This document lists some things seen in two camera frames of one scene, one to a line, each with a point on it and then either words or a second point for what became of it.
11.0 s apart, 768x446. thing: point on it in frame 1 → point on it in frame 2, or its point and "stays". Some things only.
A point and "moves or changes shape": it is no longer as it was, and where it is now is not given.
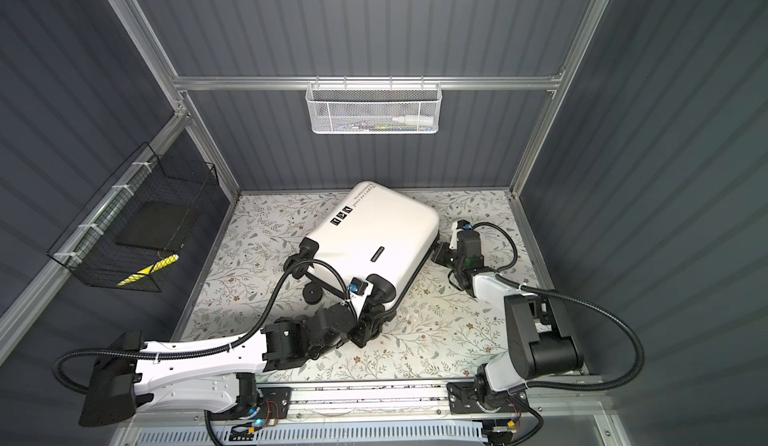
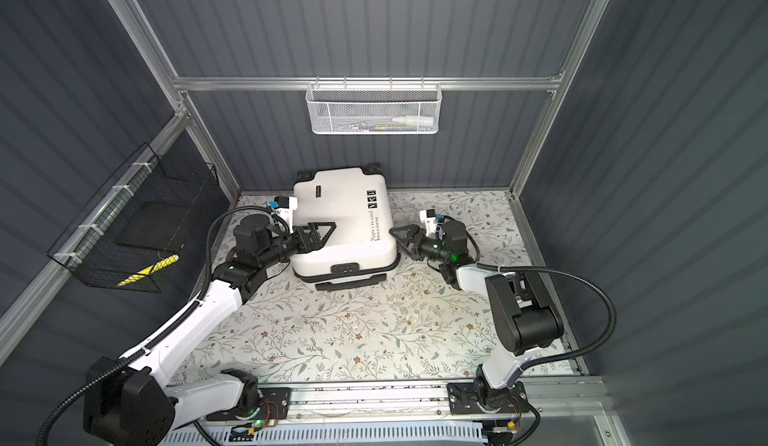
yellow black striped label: x=154 y=267 stays
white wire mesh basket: x=374 y=108 stays
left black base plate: x=270 y=403 stays
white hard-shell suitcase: x=377 y=240 moves or changes shape
